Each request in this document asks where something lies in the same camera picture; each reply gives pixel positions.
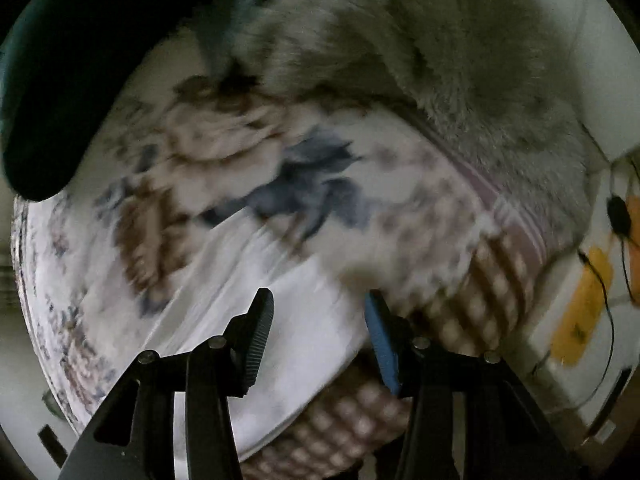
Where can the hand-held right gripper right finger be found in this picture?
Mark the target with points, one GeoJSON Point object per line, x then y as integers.
{"type": "Point", "coordinates": [382, 347]}

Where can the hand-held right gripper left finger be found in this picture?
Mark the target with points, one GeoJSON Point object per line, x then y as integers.
{"type": "Point", "coordinates": [256, 345]}

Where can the floral printed blanket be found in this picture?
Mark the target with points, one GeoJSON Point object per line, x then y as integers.
{"type": "Point", "coordinates": [200, 150]}

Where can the yellow printed sheet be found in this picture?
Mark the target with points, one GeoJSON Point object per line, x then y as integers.
{"type": "Point", "coordinates": [585, 305]}

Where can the grey fuzzy blanket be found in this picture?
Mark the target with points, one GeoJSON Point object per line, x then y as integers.
{"type": "Point", "coordinates": [425, 45]}

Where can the dark teal blanket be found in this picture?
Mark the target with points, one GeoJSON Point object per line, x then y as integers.
{"type": "Point", "coordinates": [75, 60]}

